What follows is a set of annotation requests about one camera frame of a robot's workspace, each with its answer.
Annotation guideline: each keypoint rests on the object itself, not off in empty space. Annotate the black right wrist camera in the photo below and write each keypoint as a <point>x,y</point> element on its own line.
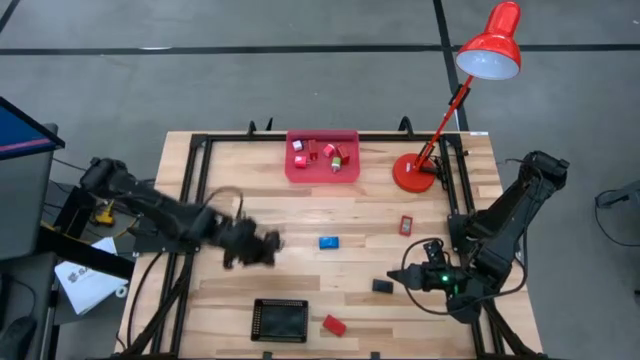
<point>434,252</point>

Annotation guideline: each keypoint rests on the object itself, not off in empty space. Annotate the blue rectangular box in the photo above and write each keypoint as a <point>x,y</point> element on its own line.
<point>328,242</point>

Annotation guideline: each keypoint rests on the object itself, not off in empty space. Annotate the small yellow tool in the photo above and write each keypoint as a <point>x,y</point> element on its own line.
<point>105,216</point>

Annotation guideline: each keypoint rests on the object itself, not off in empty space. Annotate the black slotted plastic basket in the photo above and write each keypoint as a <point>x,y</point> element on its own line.
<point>280,321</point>

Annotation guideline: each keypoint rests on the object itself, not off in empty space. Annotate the grey bin with blue lid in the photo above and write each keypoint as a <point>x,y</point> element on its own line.
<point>20,130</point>

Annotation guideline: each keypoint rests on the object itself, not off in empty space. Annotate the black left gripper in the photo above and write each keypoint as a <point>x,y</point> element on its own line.
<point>242,240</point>

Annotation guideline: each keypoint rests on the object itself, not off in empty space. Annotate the red framed item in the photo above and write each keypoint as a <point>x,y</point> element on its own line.
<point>406,225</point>

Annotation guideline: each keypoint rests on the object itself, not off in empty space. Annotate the small silver white cube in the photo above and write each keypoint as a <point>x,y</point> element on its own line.
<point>297,145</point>

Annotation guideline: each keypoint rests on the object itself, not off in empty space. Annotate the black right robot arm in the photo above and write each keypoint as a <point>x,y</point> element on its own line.
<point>505,225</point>

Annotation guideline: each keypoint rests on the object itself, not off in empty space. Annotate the small red white block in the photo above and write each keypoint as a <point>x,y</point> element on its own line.
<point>328,150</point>

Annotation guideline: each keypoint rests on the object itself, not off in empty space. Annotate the red desk lamp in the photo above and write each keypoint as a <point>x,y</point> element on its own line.
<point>492,40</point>

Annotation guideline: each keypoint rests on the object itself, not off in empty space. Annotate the white paper sheet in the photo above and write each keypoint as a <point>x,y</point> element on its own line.
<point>85,285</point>

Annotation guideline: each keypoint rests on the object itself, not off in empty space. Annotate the black equipment stand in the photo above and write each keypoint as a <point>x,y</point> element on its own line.
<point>85,254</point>

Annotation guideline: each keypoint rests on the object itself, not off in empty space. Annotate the small green white item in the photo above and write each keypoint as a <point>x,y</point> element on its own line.
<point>336,164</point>

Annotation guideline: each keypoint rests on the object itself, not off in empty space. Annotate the black metal table frame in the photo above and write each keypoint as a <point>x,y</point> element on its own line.
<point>240,137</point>

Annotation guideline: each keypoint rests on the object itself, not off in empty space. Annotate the pink translucent plastic tray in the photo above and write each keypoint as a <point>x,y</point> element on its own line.
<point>320,173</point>

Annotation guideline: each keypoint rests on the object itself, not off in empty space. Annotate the small red cube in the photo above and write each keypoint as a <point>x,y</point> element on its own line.
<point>300,161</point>

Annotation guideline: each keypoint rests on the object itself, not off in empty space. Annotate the small black rectangular box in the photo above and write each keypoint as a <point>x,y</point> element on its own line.
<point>382,286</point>

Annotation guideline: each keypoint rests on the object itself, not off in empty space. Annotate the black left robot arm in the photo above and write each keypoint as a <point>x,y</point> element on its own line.
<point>150,205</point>

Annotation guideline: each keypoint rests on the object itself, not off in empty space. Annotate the black table clamp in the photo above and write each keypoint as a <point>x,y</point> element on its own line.
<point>252,128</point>
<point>406,124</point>
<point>269,124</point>

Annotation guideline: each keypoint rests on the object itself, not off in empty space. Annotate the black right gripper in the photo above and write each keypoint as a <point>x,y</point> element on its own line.
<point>440,280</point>

